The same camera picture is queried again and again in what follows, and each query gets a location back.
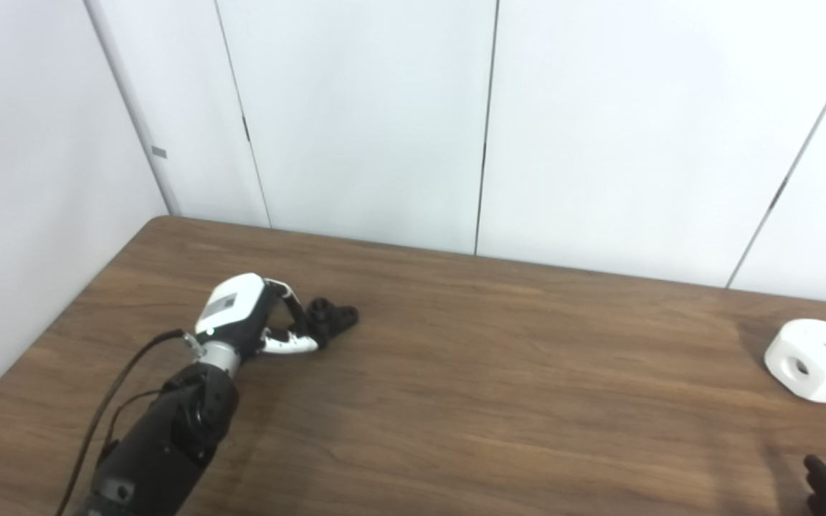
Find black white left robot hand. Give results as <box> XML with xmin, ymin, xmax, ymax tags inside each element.
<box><xmin>194</xmin><ymin>273</ymin><xmax>328</xmax><ymax>359</ymax></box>

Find black flanged holder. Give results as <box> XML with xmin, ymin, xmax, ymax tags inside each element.
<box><xmin>308</xmin><ymin>298</ymin><xmax>359</xmax><ymax>349</ymax></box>

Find round white plastic piece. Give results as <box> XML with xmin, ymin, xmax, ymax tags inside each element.
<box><xmin>764</xmin><ymin>319</ymin><xmax>826</xmax><ymax>403</ymax></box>

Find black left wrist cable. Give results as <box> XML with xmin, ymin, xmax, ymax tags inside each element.
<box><xmin>54</xmin><ymin>328</ymin><xmax>203</xmax><ymax>516</ymax></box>

